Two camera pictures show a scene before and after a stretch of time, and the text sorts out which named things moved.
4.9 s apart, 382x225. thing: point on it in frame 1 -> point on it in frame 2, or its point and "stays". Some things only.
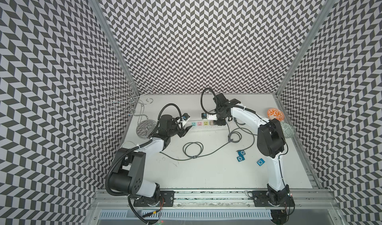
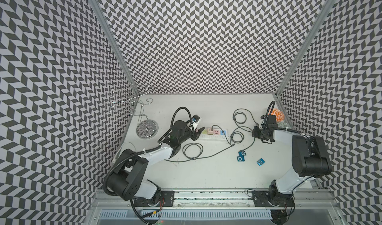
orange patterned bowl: (279, 114) stays
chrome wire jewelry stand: (128, 97) stays
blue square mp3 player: (241, 153) stays
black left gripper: (183, 132) -> (197, 134)
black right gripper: (222, 122) -> (254, 133)
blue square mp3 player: (240, 158) stays
